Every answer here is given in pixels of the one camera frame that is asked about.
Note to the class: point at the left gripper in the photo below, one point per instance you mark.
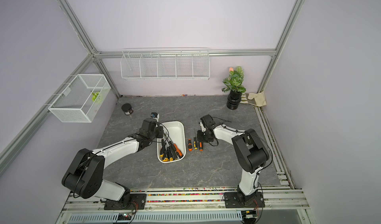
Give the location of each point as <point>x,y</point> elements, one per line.
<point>160,130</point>

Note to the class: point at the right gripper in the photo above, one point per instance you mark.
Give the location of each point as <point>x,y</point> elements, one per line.
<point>200,138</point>

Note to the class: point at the small orange black screwdriver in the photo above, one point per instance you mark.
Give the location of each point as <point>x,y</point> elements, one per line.
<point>200,142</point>

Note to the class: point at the yellow black screwdriver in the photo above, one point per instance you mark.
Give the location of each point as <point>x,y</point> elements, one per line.
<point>195,146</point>

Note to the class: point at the white storage box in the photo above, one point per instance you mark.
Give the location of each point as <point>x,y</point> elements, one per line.
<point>176,132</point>

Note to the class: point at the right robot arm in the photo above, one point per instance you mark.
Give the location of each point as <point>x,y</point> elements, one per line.
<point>251,151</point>

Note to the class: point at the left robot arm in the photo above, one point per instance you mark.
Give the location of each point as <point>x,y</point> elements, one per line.
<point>84,176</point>

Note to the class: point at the black jar with label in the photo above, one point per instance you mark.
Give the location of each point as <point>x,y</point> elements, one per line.
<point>127,109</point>

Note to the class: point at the potted green plant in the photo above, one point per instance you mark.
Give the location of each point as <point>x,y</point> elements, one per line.
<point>234,85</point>

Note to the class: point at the beige cloth bag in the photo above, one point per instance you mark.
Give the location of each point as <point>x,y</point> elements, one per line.
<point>255,99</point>

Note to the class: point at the green object in basket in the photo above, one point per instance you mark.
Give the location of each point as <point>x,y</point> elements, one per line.
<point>96,97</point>

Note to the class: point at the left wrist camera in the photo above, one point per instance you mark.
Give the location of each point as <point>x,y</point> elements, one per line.
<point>155,116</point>

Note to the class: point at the yellow handled screwdriver in box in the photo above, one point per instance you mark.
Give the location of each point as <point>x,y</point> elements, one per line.
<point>164,153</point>

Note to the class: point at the white wire wall shelf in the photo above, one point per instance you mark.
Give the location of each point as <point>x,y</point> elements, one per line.
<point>165,63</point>

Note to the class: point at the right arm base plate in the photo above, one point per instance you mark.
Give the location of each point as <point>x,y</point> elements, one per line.
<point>239,200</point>

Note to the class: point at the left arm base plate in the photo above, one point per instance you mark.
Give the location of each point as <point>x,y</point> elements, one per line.
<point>131,201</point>

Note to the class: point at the white mesh wall basket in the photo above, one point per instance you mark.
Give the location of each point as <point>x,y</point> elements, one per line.
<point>74,104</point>

